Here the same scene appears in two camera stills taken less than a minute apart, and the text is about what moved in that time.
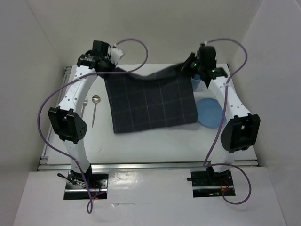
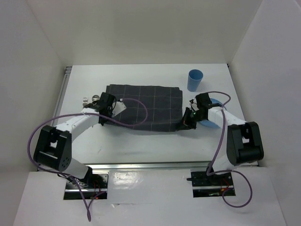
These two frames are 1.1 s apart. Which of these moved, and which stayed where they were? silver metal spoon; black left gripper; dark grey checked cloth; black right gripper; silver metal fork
Moved: black left gripper; black right gripper; dark grey checked cloth
Stayed: silver metal fork; silver metal spoon
